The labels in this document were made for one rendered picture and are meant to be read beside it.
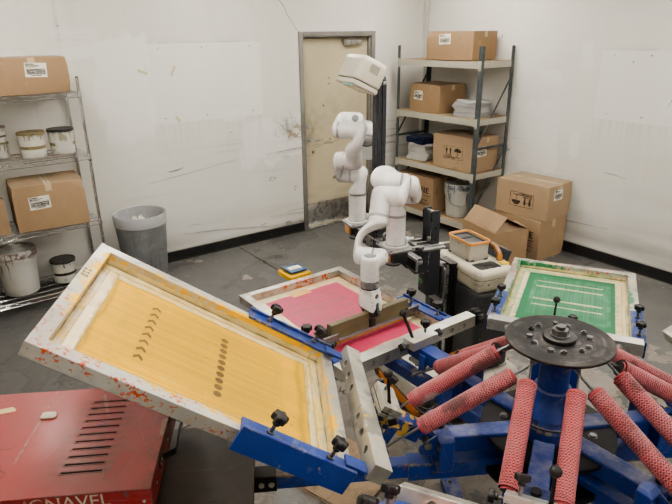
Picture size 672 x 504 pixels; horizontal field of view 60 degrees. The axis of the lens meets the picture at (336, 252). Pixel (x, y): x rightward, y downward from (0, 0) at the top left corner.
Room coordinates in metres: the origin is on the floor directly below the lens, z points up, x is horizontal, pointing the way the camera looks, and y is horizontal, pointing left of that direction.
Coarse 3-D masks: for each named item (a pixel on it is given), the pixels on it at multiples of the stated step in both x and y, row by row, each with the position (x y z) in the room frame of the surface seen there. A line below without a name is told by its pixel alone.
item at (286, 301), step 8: (288, 296) 2.51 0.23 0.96; (304, 296) 2.51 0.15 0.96; (280, 304) 2.42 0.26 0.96; (288, 304) 2.42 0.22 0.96; (288, 312) 2.34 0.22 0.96; (296, 320) 2.26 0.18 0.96; (304, 320) 2.26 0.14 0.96; (312, 328) 2.19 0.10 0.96; (360, 336) 2.11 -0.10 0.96; (368, 336) 2.11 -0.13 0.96; (344, 344) 2.05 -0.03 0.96; (352, 344) 2.05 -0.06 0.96; (360, 344) 2.05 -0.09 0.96; (368, 344) 2.05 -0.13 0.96; (376, 344) 2.04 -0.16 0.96; (360, 352) 1.98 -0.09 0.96
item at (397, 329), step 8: (320, 288) 2.59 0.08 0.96; (328, 288) 2.59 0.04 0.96; (336, 288) 2.59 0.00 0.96; (344, 288) 2.59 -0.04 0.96; (312, 296) 2.50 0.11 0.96; (352, 296) 2.50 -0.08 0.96; (384, 328) 2.18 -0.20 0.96; (392, 328) 2.18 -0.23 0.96; (400, 328) 2.18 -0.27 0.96; (416, 328) 2.17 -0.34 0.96; (376, 336) 2.11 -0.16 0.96; (384, 336) 2.11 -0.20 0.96; (392, 336) 2.11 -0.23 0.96; (400, 336) 2.11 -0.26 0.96
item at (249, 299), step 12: (312, 276) 2.66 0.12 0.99; (324, 276) 2.69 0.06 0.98; (336, 276) 2.74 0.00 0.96; (348, 276) 2.67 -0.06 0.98; (264, 288) 2.53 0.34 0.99; (276, 288) 2.53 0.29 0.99; (288, 288) 2.57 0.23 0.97; (240, 300) 2.44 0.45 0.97; (252, 300) 2.39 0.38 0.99; (384, 300) 2.45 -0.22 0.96; (264, 312) 2.27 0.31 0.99; (420, 312) 2.26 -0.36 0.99; (432, 324) 2.14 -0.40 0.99; (372, 348) 1.95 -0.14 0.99
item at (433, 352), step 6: (426, 348) 1.86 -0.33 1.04; (432, 348) 1.86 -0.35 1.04; (414, 354) 1.88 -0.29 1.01; (426, 354) 1.83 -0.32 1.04; (432, 354) 1.82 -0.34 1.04; (438, 354) 1.82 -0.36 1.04; (444, 354) 1.82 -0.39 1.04; (426, 360) 1.83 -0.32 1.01; (432, 360) 1.80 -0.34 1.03; (432, 366) 1.80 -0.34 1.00
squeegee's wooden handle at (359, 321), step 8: (384, 304) 2.19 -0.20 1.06; (392, 304) 2.20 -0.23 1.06; (400, 304) 2.22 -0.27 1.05; (360, 312) 2.12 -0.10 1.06; (368, 312) 2.12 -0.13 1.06; (384, 312) 2.17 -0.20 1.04; (392, 312) 2.19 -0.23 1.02; (344, 320) 2.05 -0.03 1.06; (352, 320) 2.07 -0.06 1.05; (360, 320) 2.09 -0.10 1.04; (368, 320) 2.12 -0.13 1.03; (376, 320) 2.14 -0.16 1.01; (384, 320) 2.17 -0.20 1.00; (328, 328) 2.02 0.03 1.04; (336, 328) 2.02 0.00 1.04; (344, 328) 2.04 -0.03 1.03; (352, 328) 2.07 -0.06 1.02; (360, 328) 2.09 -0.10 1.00; (328, 336) 2.02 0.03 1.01
